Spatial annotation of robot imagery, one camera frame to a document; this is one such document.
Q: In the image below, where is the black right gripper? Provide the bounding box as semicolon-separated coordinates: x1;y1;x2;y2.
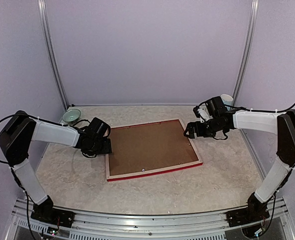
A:
183;116;225;139

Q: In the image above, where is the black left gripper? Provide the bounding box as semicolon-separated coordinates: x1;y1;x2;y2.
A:
86;137;112;156

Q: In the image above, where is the brown frame backing board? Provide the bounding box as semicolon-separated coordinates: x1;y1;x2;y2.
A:
108;120;200;176

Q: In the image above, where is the red wooden picture frame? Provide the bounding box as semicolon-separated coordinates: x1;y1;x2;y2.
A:
105;118;204;183

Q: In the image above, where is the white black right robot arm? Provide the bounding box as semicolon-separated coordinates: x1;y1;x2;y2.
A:
183;96;295;222

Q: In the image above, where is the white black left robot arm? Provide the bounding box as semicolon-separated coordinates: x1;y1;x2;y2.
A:
0;110;112;223

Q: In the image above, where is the green ceramic bowl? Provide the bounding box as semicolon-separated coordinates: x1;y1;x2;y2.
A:
62;109;81;124

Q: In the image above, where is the light blue ceramic mug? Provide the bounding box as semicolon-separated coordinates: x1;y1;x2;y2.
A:
220;94;234;106

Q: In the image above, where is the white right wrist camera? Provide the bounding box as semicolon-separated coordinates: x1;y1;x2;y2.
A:
193;106;210;123

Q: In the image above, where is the aluminium enclosure frame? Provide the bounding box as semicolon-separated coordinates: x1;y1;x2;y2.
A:
11;0;295;240

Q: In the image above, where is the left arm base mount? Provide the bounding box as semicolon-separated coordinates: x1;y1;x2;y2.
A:
31;204;75;228

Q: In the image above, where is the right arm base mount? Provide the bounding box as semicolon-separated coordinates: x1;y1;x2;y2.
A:
226;193;270;227

